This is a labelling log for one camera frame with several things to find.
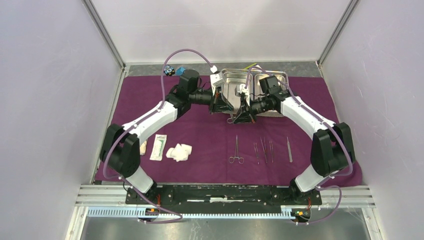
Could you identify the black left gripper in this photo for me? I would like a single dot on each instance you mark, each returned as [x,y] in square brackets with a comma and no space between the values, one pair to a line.
[219,104]

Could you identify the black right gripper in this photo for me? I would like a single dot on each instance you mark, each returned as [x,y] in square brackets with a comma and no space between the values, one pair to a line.
[247,115]

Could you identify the steel surgical scissors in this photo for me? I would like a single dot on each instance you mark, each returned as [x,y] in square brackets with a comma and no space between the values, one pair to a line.
[230,119]

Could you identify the metal mesh instrument tray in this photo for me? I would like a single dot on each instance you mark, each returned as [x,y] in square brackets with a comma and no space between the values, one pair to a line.
[251,87]

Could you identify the thin curved steel tweezers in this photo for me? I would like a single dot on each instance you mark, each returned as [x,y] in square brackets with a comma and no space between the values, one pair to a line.
[271,149]

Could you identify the steel needle holder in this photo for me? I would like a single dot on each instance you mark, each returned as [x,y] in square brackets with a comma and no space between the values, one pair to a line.
[263,144]

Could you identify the steel hemostat clamp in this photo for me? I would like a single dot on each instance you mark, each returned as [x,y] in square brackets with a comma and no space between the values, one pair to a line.
[236,156]

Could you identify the purple cloth wrap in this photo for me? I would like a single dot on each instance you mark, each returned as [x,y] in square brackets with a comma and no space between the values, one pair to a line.
[213,139]

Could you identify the steel forceps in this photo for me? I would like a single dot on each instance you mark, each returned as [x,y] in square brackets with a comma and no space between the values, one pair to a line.
[290,157]

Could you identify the white gauze wad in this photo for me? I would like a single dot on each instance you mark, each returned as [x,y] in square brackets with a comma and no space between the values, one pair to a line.
[180,152]

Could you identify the suture packet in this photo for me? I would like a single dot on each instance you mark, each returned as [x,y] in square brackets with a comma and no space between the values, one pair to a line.
[158,147]

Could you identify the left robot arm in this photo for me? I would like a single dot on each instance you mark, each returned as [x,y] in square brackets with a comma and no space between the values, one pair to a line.
[120,148]

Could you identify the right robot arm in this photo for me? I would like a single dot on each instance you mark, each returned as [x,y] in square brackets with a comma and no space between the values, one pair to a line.
[332,152]

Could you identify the steel left inner pan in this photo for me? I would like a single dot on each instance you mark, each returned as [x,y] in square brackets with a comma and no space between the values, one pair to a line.
[233,78]

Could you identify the steel pan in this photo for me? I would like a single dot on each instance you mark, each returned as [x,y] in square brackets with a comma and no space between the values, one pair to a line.
[233,78]
[280,76]

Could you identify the steel right inner pan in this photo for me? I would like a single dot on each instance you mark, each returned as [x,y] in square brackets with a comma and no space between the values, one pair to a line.
[280,76]

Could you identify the blue toy block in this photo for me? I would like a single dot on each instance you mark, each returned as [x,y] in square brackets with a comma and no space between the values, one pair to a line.
[179,71]

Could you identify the black blue toy car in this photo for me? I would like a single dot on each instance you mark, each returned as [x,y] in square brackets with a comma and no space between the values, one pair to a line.
[169,70]

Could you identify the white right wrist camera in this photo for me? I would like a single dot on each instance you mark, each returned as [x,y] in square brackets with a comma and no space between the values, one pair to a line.
[241,90]

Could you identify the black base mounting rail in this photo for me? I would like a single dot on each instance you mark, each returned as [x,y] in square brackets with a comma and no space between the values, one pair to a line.
[230,198]

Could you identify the aluminium corner frame rail right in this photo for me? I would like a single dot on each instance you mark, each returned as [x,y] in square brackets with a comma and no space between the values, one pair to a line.
[349,10]

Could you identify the aluminium corner frame rail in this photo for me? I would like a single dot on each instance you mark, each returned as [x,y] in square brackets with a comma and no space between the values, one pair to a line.
[101,27]
[349,10]

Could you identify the aluminium front frame rail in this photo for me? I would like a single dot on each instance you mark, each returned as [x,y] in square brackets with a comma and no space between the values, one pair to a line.
[110,201]

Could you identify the aluminium corner frame rail left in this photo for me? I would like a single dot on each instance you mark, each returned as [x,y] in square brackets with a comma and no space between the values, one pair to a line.
[101,27]

